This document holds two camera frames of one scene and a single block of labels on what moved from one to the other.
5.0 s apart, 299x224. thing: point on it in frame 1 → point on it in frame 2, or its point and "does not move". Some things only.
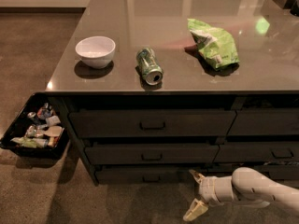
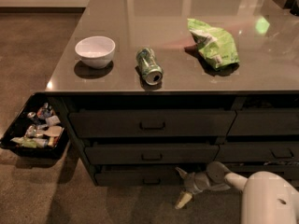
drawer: [257, 153] does not move
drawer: [149, 175] does not move
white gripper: [209, 189] → [195, 183]
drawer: [149, 123] does not move
